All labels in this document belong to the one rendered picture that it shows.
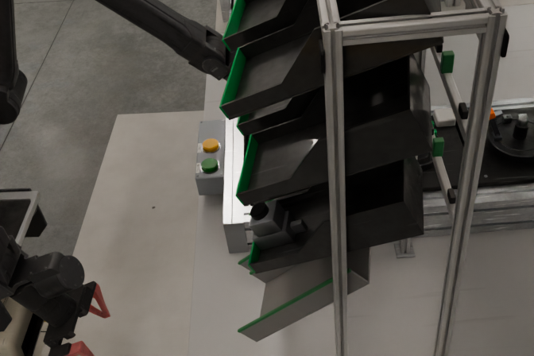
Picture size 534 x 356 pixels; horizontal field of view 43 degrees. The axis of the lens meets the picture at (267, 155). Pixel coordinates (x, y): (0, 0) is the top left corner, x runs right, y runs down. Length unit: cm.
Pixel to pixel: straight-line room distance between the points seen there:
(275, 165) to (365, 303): 54
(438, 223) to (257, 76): 75
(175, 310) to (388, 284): 46
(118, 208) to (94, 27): 255
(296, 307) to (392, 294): 36
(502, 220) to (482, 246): 7
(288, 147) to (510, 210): 68
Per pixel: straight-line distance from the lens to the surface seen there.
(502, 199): 152
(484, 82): 79
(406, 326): 141
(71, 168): 320
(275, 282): 128
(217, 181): 158
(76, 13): 435
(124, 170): 179
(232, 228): 147
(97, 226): 168
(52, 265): 113
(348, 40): 72
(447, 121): 165
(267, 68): 89
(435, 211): 149
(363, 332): 140
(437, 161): 107
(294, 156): 97
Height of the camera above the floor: 205
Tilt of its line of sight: 43 degrees down
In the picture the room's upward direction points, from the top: 7 degrees counter-clockwise
